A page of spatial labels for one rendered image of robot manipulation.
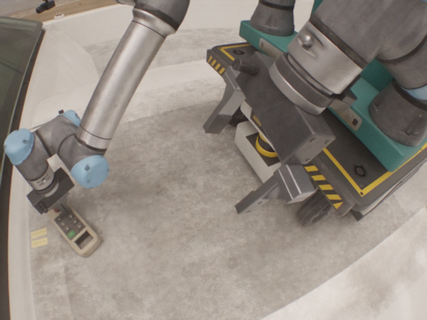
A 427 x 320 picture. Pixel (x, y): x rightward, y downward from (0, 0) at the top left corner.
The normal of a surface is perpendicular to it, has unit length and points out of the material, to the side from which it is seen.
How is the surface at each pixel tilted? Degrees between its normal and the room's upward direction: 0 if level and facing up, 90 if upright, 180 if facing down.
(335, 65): 84
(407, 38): 94
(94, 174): 90
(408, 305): 3
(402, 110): 72
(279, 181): 67
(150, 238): 0
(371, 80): 90
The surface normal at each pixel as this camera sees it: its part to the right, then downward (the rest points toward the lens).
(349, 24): -0.59, 0.39
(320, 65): -0.43, 0.53
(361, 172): 0.05, -0.63
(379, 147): -0.90, 0.31
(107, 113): 0.45, 0.47
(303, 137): -0.83, -0.01
